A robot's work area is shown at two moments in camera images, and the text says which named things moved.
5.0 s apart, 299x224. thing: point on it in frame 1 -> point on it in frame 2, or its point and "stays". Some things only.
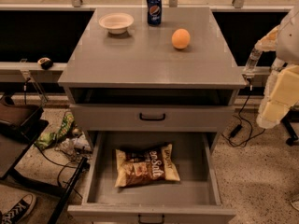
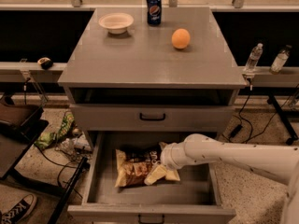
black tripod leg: (60, 205) stays
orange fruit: (180, 38) stays
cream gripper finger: (286, 87) -> (174, 155)
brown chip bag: (145, 165) stays
